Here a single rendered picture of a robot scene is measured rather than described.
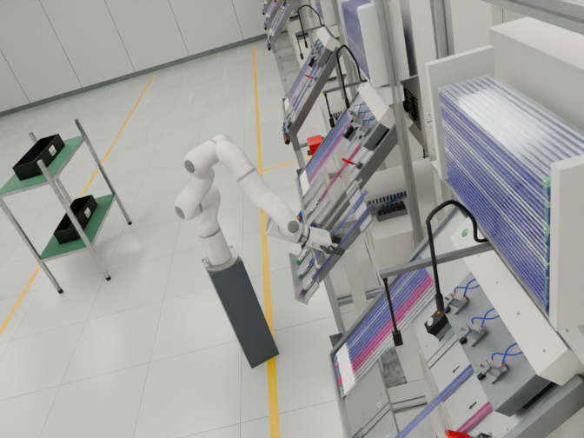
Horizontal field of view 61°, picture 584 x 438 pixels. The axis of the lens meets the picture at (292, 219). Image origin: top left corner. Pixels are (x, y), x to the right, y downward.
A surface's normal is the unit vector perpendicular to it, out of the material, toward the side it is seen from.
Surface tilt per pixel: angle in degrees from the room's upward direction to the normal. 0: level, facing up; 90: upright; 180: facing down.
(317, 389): 0
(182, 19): 90
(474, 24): 90
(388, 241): 90
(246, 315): 90
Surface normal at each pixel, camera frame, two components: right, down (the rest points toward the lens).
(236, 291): 0.40, 0.40
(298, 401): -0.25, -0.82
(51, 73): 0.07, 0.51
